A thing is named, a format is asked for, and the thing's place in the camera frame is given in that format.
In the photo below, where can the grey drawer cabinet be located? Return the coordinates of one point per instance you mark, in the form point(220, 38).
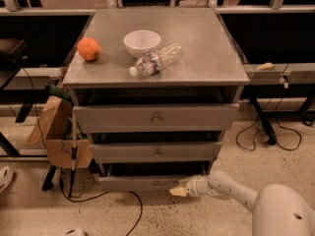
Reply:
point(210, 67)

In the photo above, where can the grey drawer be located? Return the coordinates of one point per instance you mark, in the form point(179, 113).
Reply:
point(149, 176)
point(156, 114)
point(156, 147)

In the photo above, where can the grey middle drawer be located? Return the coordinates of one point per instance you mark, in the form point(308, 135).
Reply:
point(156, 147)

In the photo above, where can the white bowl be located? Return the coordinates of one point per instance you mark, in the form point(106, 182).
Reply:
point(140, 42)

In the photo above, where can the green handled grabber stick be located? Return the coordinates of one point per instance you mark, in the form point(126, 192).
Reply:
point(63, 94)

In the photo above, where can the yellow foam piece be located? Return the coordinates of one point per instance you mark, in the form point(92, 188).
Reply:
point(265, 66)

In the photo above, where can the cardboard box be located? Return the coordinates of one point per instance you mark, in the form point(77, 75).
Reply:
point(53, 128)

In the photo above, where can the grey top drawer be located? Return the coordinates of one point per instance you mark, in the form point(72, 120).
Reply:
point(156, 114)

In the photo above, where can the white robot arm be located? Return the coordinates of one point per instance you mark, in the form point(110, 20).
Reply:
point(277, 210)

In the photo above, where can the black table leg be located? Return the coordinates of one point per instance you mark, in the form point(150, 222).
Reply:
point(267, 127)

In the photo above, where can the clear plastic water bottle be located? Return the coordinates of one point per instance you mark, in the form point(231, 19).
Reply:
point(153, 62)

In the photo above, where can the white shoe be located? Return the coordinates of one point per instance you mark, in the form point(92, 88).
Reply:
point(6, 177)

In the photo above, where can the grey bottom drawer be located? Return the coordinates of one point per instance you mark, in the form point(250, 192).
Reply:
point(149, 176)

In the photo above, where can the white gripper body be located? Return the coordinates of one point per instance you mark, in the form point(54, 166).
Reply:
point(193, 187)

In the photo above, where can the orange fruit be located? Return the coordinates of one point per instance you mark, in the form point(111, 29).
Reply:
point(88, 48)

